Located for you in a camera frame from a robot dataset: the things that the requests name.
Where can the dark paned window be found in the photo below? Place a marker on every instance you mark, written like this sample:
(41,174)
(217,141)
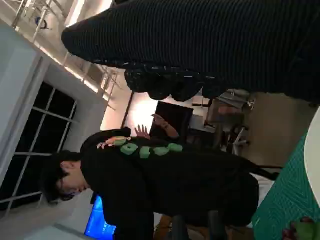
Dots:
(37,140)

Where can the white square plate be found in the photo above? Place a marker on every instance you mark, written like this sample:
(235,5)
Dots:
(313,160)

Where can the red toy grape bunch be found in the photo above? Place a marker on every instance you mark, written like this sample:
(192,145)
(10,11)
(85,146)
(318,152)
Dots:
(303,230)

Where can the office chair on casters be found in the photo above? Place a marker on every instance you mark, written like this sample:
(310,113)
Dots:
(232,125)

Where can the green cutting mat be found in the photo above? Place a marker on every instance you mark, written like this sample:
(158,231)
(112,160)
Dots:
(280,195)

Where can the black monitor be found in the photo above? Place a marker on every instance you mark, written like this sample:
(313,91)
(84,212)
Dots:
(175,115)

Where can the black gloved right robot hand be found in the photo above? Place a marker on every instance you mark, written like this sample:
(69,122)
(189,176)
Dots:
(190,42)

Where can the blue lit monitor screen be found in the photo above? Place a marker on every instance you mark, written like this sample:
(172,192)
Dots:
(100,220)

